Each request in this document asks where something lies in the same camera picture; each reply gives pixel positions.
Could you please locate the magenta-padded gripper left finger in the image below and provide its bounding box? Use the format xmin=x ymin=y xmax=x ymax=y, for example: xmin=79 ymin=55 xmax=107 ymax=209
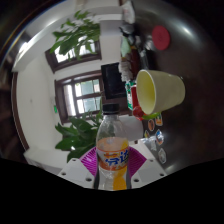
xmin=57 ymin=146 xmax=100 ymax=190

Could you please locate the black monitor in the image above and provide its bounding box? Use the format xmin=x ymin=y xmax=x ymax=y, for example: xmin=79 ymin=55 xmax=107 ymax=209
xmin=100 ymin=61 xmax=130 ymax=101

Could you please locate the white plastic bag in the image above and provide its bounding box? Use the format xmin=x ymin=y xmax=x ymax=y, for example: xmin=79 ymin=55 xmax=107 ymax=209
xmin=121 ymin=0 xmax=137 ymax=25

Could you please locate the pale yellow cup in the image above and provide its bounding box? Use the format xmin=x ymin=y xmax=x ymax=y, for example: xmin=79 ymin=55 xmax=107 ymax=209
xmin=135 ymin=69 xmax=186 ymax=116

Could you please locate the green leafy potted plant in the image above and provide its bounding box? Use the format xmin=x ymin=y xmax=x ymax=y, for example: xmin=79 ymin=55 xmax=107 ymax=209
xmin=50 ymin=9 xmax=102 ymax=62
xmin=54 ymin=109 xmax=105 ymax=163

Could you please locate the green snack packet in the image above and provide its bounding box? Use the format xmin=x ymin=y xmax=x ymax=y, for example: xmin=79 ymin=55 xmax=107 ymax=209
xmin=119 ymin=34 xmax=133 ymax=58

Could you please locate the clear orange-label drink bottle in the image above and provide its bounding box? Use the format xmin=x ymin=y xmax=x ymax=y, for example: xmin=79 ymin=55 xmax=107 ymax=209
xmin=95 ymin=103 xmax=131 ymax=191

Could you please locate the flat round red coaster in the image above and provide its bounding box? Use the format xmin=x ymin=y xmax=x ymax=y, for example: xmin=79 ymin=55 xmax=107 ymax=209
xmin=151 ymin=25 xmax=172 ymax=52

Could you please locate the dark wood-framed window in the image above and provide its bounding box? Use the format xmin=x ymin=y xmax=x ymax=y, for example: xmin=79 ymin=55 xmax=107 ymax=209
xmin=44 ymin=39 xmax=103 ymax=75
xmin=53 ymin=69 xmax=107 ymax=125

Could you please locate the red and green can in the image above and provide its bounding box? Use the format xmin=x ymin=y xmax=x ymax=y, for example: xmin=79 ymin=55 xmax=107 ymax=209
xmin=125 ymin=81 xmax=146 ymax=121

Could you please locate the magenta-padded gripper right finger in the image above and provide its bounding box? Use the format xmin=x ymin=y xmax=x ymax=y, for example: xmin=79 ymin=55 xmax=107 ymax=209
xmin=126 ymin=146 xmax=168 ymax=190

